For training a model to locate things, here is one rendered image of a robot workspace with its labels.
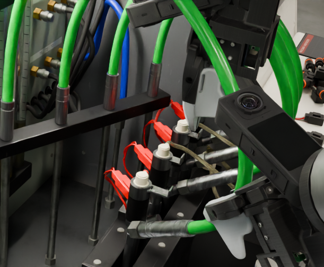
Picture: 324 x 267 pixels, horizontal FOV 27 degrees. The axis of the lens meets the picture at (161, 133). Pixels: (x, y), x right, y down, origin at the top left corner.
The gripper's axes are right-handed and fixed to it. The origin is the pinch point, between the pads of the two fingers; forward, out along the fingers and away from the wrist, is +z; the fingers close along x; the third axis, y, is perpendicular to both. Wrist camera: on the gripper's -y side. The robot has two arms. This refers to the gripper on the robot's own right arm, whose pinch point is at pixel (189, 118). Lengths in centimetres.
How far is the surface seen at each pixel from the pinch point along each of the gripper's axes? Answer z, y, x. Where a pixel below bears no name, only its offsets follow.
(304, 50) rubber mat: 23, 3, 92
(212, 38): -15.3, 3.7, -11.9
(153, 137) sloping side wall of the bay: 23.5, -13.5, 31.1
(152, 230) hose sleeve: 8.5, 1.1, -11.6
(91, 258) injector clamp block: 23.5, -9.0, -3.4
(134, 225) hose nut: 9.8, -1.5, -10.3
